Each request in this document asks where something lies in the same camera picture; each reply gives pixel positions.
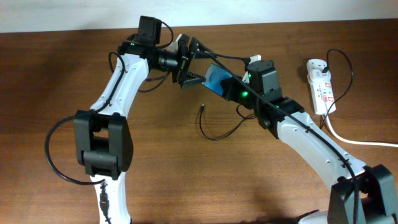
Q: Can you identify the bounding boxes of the white USB charger plug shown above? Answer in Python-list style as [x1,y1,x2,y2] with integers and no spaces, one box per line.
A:
[307,69,331,85]

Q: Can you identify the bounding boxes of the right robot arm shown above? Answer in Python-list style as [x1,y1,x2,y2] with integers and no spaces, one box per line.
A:
[219,60,397,223]

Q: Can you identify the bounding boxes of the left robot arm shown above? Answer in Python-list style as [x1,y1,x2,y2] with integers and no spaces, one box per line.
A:
[73,16,211,223]

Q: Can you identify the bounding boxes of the left black camera cable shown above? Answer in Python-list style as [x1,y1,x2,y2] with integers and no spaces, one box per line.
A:
[44,51,127,224]

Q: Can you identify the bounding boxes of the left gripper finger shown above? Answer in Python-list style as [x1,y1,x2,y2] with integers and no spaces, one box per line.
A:
[180,72,206,90]
[190,37,211,59]

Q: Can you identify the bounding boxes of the black USB charging cable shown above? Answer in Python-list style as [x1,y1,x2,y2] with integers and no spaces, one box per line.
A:
[198,49,354,142]

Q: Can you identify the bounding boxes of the white power strip cord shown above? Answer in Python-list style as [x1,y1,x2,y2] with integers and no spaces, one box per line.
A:
[324,102,398,148]

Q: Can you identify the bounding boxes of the blue screen smartphone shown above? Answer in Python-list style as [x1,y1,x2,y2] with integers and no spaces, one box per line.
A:
[201,63,233,97]

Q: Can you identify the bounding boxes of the white power strip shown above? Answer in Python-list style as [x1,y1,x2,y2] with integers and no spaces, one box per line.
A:
[307,59,336,115]

